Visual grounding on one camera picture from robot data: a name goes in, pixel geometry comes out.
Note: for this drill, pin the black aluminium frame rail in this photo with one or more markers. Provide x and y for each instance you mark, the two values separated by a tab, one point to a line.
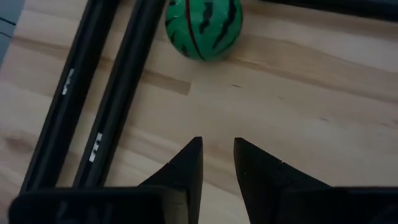
71	93
121	93
357	9

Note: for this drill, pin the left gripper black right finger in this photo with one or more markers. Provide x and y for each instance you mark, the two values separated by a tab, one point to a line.
261	180

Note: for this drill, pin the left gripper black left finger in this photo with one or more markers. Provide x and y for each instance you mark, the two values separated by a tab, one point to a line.
189	174

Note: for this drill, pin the green watermelon toy ball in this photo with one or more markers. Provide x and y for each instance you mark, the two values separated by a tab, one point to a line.
202	28

